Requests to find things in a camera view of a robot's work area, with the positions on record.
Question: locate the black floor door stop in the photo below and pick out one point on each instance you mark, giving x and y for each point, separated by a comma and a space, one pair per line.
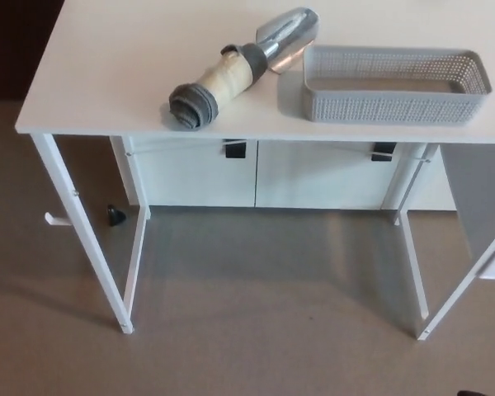
116, 216

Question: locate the grey perforated plastic basket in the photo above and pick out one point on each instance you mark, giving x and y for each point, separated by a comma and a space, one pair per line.
387, 109

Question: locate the white desk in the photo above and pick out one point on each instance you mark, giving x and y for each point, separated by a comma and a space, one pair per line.
107, 62

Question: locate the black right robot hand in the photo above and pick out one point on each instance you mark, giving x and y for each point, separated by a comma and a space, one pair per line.
467, 394

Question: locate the white hook on desk leg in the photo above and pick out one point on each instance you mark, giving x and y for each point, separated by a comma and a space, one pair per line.
55, 220

